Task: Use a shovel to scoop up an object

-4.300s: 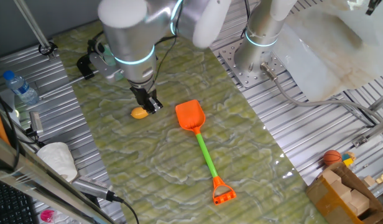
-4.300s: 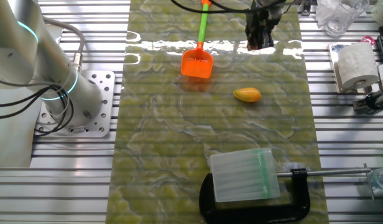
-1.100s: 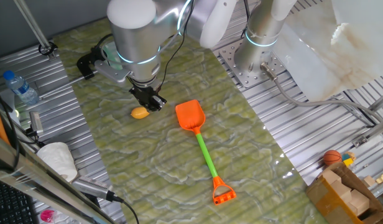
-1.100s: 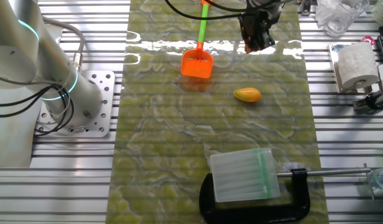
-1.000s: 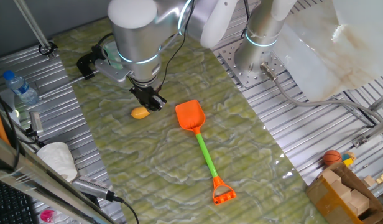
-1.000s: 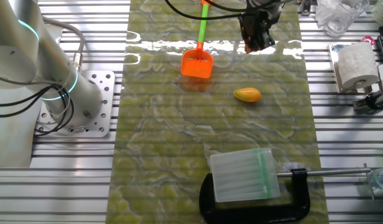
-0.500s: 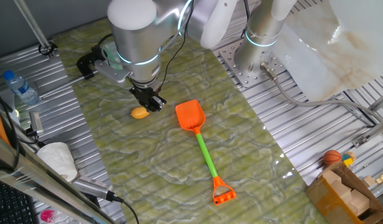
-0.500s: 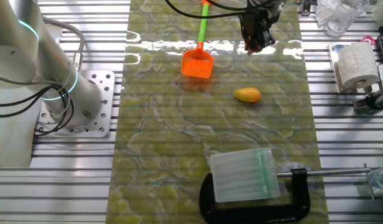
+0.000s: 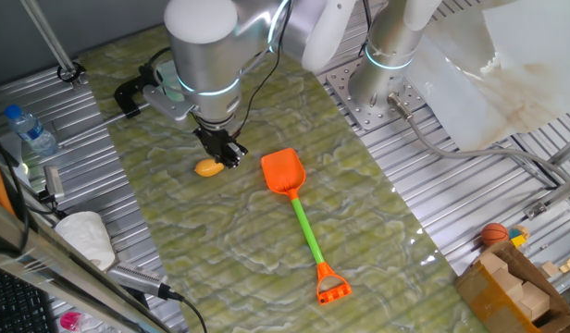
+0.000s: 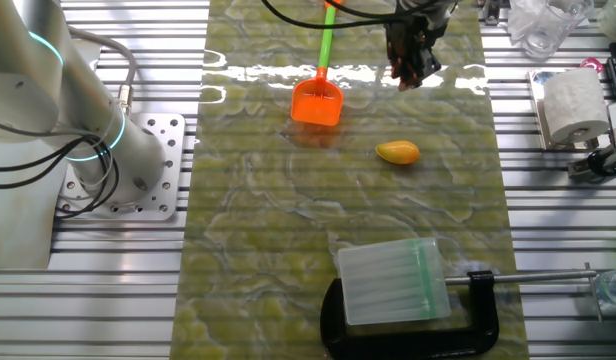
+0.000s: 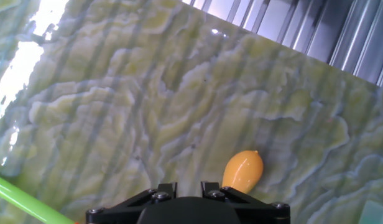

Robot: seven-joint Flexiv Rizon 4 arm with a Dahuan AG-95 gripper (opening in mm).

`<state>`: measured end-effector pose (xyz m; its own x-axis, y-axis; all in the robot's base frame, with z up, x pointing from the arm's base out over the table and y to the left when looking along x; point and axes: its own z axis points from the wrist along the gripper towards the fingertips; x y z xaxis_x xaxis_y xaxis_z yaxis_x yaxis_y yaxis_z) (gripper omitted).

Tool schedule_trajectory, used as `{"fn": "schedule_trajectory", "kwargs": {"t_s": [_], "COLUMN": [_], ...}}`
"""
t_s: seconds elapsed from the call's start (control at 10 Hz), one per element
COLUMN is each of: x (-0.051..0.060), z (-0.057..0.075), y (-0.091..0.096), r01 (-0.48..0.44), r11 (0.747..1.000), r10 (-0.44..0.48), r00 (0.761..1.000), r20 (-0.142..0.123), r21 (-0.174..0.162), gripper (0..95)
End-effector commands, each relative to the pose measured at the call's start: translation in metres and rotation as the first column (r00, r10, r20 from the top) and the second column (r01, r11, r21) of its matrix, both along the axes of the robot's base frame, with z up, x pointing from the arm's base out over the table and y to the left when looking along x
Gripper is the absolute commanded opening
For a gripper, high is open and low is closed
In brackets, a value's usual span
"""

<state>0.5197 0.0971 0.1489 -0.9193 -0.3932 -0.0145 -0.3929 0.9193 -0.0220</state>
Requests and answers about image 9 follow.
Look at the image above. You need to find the black C-clamp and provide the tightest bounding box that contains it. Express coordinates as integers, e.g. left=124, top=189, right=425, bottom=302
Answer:
left=53, top=68, right=152, bottom=149

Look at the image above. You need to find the black keyboard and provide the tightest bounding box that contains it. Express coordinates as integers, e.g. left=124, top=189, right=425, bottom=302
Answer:
left=0, top=265, right=59, bottom=333

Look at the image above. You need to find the yellow toy mango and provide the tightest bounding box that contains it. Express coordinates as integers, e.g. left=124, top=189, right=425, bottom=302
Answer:
left=193, top=158, right=226, bottom=179

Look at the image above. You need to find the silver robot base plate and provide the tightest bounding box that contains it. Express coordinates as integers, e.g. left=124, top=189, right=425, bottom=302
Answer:
left=325, top=57, right=428, bottom=132

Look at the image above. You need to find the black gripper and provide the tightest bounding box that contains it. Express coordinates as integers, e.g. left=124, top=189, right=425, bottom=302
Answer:
left=193, top=125, right=249, bottom=169

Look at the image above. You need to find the black base cable bundle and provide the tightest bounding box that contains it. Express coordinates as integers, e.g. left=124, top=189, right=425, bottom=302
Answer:
left=356, top=0, right=375, bottom=59

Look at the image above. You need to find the aluminium bar with bracket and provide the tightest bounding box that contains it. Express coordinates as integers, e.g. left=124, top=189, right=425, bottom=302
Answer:
left=523, top=171, right=570, bottom=221

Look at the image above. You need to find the small toy basketball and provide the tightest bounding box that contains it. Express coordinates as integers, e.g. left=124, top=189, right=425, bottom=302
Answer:
left=479, top=222, right=510, bottom=248

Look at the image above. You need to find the black camera cable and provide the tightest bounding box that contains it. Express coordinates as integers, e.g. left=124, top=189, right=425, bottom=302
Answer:
left=157, top=282, right=208, bottom=333

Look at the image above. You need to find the orange green toy shovel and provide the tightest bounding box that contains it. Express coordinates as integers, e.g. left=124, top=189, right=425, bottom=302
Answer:
left=260, top=147, right=353, bottom=306

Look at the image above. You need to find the green marble pattern mat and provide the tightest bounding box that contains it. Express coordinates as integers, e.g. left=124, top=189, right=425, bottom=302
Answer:
left=79, top=22, right=488, bottom=333

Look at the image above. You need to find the thick grey base cable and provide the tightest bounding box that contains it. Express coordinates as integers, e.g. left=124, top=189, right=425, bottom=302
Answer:
left=387, top=92, right=570, bottom=186

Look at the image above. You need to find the clear water bottle blue cap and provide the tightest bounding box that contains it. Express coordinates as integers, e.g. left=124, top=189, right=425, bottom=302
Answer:
left=4, top=104, right=60, bottom=157

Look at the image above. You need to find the aluminium frame bar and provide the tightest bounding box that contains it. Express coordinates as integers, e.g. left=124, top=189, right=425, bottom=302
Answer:
left=0, top=198, right=175, bottom=333

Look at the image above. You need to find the black hanging cable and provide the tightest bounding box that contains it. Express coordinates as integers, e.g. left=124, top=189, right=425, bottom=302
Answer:
left=0, top=131, right=31, bottom=253

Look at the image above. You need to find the metal stand pole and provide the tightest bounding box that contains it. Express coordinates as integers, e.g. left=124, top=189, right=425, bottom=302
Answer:
left=19, top=0, right=87, bottom=90

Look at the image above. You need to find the small silver camera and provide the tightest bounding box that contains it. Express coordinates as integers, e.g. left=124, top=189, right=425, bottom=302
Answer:
left=38, top=165, right=67, bottom=204

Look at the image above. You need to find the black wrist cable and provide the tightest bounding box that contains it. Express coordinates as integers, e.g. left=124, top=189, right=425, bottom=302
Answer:
left=231, top=0, right=295, bottom=140

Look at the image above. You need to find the pink plastic object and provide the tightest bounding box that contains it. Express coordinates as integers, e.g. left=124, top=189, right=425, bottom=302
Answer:
left=59, top=311, right=83, bottom=332

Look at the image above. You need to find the silver grilled camera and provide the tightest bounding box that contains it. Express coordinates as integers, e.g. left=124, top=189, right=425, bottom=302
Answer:
left=106, top=261, right=169, bottom=300

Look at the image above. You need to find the white paper sheet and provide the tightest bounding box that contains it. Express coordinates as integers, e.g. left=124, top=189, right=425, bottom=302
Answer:
left=482, top=0, right=570, bottom=70

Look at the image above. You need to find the brown cardboard box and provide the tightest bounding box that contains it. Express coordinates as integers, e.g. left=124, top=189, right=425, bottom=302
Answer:
left=454, top=240, right=570, bottom=333

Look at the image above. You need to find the white marble pattern sheet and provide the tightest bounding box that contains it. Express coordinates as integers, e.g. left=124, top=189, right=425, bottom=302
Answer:
left=404, top=0, right=570, bottom=152

